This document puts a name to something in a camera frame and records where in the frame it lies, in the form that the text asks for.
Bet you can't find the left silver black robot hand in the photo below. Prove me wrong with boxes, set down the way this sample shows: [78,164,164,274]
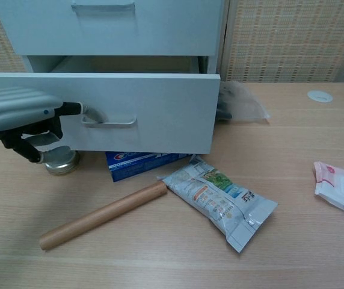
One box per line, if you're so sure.
[0,87,106,164]

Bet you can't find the short silver drawer handle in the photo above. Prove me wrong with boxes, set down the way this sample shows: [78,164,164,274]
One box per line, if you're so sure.
[81,116,137,129]

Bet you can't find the white drawer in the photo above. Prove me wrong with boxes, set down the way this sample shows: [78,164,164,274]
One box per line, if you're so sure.
[0,55,221,155]

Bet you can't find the white drawer cabinet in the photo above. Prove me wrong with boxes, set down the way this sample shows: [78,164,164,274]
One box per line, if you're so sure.
[0,0,232,76]

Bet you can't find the round metal tin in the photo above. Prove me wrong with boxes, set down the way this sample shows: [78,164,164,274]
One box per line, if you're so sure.
[44,146,81,176]

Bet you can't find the blue Crest toothpaste box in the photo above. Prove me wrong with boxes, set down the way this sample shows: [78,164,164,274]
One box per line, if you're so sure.
[105,151,195,183]

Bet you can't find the wooden rolling pin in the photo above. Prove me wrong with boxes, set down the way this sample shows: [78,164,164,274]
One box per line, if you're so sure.
[38,182,168,251]

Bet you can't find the silver printed snack bag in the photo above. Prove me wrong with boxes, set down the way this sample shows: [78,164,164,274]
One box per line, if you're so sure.
[156,154,278,254]

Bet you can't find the clear plastic bag dark contents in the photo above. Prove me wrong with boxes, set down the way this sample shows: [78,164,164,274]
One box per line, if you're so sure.
[217,79,271,123]

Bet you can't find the white round desk grommet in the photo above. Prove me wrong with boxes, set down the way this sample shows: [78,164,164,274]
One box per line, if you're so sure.
[307,89,334,103]

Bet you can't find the pink wet wipes pack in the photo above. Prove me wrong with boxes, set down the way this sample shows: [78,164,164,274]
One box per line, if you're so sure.
[313,161,344,219]

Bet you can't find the long silver drawer handle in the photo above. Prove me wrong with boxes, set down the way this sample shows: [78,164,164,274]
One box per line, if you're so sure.
[71,0,136,12]

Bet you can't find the white drawer front panel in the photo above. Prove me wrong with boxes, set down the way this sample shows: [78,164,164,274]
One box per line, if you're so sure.
[0,0,221,57]

